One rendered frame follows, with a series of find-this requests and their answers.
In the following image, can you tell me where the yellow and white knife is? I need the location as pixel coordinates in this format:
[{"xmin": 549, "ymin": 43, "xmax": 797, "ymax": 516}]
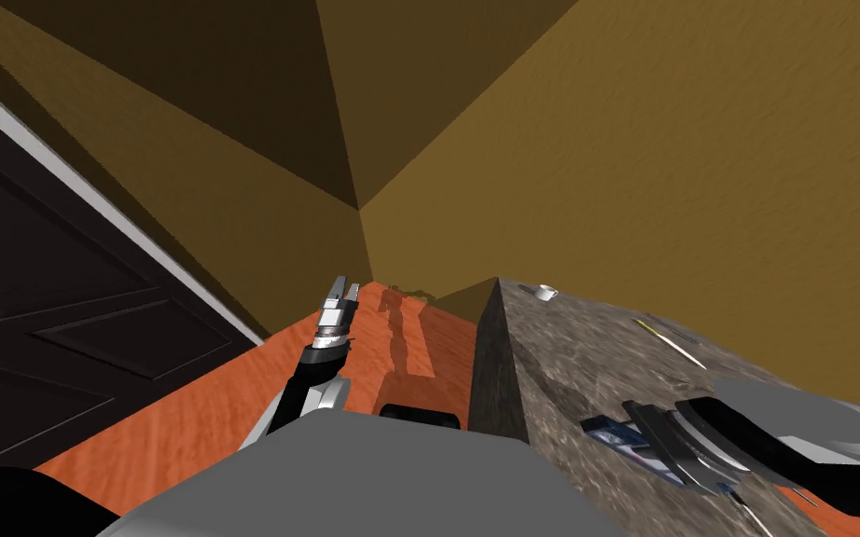
[{"xmin": 632, "ymin": 318, "xmax": 708, "ymax": 371}]

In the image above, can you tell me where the dark grey utensil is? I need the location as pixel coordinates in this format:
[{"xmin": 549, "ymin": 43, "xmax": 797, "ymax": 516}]
[{"xmin": 642, "ymin": 311, "xmax": 702, "ymax": 346}]

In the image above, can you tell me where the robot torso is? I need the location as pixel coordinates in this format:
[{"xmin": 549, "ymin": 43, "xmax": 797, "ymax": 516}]
[{"xmin": 96, "ymin": 402, "xmax": 629, "ymax": 537}]

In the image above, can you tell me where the silver utensil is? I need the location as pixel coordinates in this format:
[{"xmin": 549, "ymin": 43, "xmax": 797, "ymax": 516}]
[{"xmin": 731, "ymin": 491, "xmax": 776, "ymax": 537}]

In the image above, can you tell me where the dark panelled door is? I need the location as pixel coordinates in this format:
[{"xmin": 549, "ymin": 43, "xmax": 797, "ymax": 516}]
[{"xmin": 0, "ymin": 88, "xmax": 264, "ymax": 474}]

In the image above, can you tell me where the blue book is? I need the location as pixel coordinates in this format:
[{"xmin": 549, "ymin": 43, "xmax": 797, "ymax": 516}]
[{"xmin": 580, "ymin": 416, "xmax": 692, "ymax": 488}]

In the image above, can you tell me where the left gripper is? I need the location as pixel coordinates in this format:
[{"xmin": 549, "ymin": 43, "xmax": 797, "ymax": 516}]
[{"xmin": 315, "ymin": 275, "xmax": 361, "ymax": 346}]

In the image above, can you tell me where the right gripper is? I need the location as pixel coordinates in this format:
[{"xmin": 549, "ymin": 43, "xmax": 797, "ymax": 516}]
[{"xmin": 620, "ymin": 399, "xmax": 734, "ymax": 496}]

